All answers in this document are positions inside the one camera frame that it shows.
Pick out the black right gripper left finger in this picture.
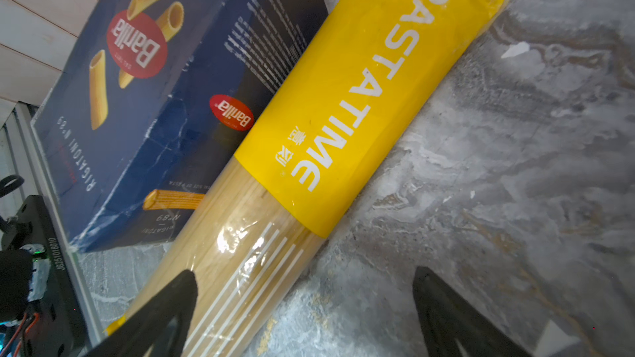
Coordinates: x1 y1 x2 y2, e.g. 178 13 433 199
87 270 198 357

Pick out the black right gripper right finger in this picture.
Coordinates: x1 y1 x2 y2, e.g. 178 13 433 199
413 266 530 356

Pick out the yellow Pastati spaghetti bag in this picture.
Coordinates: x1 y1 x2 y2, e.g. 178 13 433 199
108 0 506 356

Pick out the dark blue pasta box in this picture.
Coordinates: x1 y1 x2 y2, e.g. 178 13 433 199
33 0 327 253

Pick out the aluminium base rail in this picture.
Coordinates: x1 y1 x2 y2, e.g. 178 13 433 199
1 102 101 356

